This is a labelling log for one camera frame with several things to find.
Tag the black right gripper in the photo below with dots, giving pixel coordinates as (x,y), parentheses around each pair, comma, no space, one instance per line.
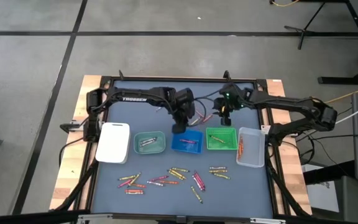
(232,102)

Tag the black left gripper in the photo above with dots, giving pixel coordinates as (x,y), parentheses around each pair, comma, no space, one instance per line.
(183,113)

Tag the pink crayon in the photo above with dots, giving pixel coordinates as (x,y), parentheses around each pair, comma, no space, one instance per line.
(159,178)
(200,181)
(187,141)
(125,183)

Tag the grey crayon white wrapper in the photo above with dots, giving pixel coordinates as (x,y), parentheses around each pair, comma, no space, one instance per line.
(148,143)
(197,183)
(155,183)
(148,140)
(217,168)
(134,193)

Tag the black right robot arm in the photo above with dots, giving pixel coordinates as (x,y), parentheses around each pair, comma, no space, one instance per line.
(291,102)

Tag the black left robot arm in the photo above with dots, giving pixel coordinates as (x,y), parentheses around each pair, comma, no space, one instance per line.
(134,99)

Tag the blue slotted plastic basket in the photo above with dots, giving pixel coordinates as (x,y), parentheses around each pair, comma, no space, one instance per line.
(194,147)

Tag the green slotted plastic basket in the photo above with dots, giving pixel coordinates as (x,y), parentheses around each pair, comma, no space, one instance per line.
(228,143)

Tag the teal plastic bin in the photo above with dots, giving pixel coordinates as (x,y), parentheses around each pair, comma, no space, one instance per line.
(149,151)

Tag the clear plastic bin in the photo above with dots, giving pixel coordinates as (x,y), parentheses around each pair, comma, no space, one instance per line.
(253,149)

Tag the white plastic bin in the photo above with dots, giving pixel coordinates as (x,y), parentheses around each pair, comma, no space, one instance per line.
(113,146)

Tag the light wooden table board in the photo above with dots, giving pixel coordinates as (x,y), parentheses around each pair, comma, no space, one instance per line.
(70,174)
(291,174)

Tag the black tripod stand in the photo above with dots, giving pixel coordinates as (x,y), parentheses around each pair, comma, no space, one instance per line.
(304,30)

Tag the black metal table legs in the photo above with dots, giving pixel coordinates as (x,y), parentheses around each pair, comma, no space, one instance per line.
(346,80)

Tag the thin white rod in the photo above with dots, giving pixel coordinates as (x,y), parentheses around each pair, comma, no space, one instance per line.
(356,112)

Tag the white box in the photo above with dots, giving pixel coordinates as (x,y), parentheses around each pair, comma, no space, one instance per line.
(322,193)

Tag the grey cabinet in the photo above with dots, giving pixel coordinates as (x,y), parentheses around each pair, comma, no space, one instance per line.
(356,202)

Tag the black aluminium crossbar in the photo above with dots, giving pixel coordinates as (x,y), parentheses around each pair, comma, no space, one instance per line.
(26,219)

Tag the black metal table frame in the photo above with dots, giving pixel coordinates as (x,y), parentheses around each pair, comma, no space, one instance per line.
(182,79)

